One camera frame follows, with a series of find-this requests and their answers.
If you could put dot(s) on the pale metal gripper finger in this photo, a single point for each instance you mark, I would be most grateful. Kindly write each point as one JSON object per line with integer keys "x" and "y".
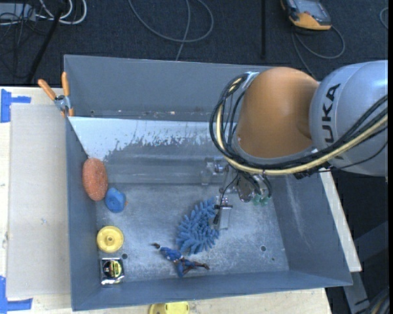
{"x": 213, "y": 170}
{"x": 225, "y": 216}

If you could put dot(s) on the blue chenille duster mitt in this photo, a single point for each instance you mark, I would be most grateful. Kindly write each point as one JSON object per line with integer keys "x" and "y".
{"x": 196, "y": 231}

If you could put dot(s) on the blue toy action figure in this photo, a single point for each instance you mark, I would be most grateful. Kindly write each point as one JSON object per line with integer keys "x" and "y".
{"x": 180, "y": 263}

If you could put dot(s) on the grey metal bin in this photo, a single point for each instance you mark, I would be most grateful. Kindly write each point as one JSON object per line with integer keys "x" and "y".
{"x": 183, "y": 87}

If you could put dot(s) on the blue toy duck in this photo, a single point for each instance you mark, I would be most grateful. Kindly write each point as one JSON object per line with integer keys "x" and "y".
{"x": 114, "y": 201}

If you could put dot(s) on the yellow round plastic disc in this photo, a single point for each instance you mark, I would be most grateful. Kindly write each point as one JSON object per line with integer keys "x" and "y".
{"x": 110, "y": 239}

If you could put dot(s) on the orange round scouring pad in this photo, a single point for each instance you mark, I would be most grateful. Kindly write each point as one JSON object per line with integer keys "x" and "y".
{"x": 95, "y": 179}

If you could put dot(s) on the pale wood board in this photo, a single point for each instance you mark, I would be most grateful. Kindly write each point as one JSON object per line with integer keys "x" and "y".
{"x": 36, "y": 191}

